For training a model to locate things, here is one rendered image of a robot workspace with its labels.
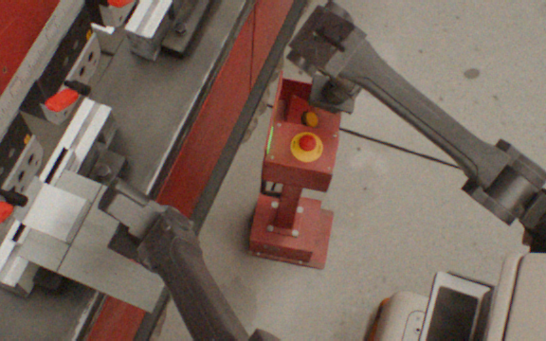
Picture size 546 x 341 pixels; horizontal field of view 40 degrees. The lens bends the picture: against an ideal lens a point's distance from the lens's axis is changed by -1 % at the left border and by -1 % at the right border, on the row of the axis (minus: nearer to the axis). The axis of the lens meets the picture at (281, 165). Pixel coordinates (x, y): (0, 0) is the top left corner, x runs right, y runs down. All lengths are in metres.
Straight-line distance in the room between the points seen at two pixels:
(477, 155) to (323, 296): 1.31
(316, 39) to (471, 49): 1.80
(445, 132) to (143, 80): 0.76
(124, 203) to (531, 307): 0.59
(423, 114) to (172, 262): 0.41
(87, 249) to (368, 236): 1.27
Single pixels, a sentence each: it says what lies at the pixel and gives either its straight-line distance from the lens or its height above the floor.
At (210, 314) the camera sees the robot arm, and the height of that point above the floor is 1.44.
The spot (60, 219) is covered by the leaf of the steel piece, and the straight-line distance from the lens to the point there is 1.41.
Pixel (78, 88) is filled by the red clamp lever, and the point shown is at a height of 1.27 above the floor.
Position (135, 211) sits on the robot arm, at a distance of 1.14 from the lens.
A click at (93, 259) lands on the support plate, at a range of 1.38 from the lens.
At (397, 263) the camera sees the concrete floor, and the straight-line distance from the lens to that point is 2.45.
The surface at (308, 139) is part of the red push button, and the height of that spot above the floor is 0.81.
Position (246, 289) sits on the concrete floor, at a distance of 2.37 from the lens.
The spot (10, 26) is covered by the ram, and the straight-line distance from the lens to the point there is 1.02.
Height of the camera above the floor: 2.31
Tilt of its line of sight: 67 degrees down
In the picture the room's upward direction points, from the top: 10 degrees clockwise
